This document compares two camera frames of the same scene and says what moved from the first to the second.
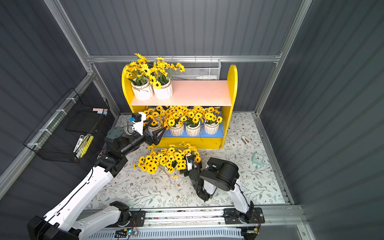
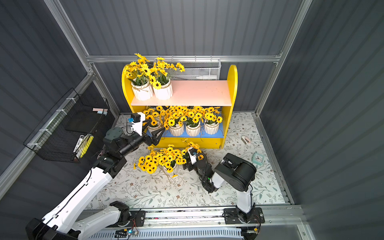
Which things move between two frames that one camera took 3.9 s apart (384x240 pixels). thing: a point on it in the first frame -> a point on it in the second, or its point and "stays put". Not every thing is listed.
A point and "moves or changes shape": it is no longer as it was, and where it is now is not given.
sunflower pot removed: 149,163 stays put
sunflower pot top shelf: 170,158 stays put
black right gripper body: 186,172 -> 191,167
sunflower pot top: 187,149 moves or changes shape
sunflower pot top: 162,89 stays put
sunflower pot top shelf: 139,73 stays put
